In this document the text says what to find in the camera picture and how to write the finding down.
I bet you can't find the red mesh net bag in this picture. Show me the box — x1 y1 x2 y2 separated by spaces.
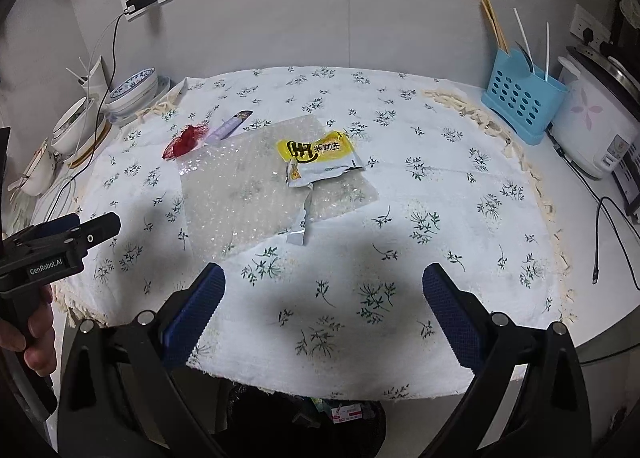
162 124 209 160

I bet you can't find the clear bubble wrap sheet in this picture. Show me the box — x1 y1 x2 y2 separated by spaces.
177 115 378 262

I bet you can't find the yellow white snack wrapper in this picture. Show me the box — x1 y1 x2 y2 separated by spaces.
277 131 364 188

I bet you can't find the black trash bag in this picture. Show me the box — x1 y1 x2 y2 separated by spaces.
213 381 386 457

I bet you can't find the left hand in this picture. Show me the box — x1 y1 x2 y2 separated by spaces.
0 285 56 377

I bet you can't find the blue white porcelain bowl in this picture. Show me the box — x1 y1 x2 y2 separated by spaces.
105 68 158 113

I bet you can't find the blue rimmed plate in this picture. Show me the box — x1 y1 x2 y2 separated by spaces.
107 76 174 127

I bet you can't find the purple sachet packet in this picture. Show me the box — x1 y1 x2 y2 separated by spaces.
205 110 253 145

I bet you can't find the white floral tablecloth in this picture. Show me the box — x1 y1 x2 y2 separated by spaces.
54 66 564 400

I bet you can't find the blue plastic utensil basket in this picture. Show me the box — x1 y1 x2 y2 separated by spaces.
480 49 568 146

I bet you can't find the white rice cooker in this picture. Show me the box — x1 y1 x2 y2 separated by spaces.
551 45 639 179

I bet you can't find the black charger plug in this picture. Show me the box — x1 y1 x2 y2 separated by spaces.
125 0 157 16

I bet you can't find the white plastic chopstick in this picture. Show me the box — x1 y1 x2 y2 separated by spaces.
544 21 550 82

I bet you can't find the wooden chopsticks pair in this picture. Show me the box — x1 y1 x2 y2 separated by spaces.
480 0 510 54

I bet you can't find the black power cable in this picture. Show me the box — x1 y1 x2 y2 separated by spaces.
44 11 132 224

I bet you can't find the rice cooker black cord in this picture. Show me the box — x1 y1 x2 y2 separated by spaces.
544 129 640 285

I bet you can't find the right wall socket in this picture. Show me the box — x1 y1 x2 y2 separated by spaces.
570 4 611 50

